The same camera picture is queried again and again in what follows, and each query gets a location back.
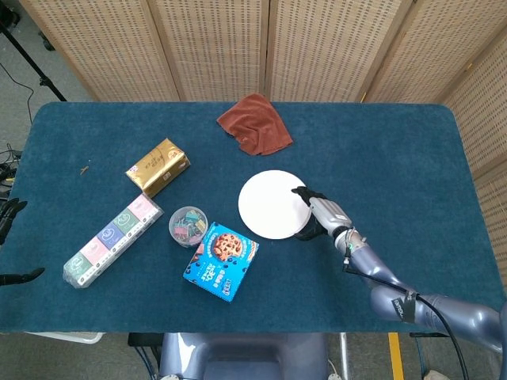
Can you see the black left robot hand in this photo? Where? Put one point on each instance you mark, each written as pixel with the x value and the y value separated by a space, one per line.
pixel 10 213

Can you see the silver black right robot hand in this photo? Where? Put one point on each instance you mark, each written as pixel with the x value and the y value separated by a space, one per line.
pixel 330 215

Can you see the white paper plate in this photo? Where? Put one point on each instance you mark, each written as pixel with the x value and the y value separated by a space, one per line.
pixel 269 206

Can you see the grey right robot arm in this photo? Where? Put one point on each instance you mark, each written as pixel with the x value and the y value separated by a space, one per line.
pixel 368 265

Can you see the brown folded cloth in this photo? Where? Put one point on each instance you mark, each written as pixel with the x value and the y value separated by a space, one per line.
pixel 257 122

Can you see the teal fabric table cover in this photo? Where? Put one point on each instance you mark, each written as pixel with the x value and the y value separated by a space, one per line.
pixel 356 158

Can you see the small brown twig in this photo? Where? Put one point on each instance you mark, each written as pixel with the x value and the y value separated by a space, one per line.
pixel 84 170

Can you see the long multicolour tissue pack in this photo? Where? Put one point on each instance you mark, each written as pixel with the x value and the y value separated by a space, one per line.
pixel 111 241

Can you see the blue chocolate cookie box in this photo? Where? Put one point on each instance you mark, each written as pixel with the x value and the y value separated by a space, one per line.
pixel 218 269

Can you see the black tripod stand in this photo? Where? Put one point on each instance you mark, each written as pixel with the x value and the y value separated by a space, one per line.
pixel 46 82

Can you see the white flat object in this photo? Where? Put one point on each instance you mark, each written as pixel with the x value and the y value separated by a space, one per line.
pixel 71 336

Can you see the metal table leg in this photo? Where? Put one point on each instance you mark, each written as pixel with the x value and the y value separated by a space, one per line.
pixel 344 356

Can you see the clear jar of binder clips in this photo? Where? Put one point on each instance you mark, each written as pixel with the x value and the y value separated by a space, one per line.
pixel 188 227

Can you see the gold tissue pack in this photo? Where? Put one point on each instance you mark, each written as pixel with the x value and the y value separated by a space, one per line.
pixel 158 168

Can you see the woven rattan screen panel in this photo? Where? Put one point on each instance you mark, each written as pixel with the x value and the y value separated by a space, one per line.
pixel 214 47
pixel 491 138
pixel 328 47
pixel 428 59
pixel 111 47

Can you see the grey robot torso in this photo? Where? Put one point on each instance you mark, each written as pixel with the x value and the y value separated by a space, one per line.
pixel 237 356

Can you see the black caster wheel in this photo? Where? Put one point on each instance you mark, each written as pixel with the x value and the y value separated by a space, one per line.
pixel 47 43

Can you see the black box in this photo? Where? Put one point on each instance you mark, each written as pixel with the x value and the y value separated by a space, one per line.
pixel 144 339

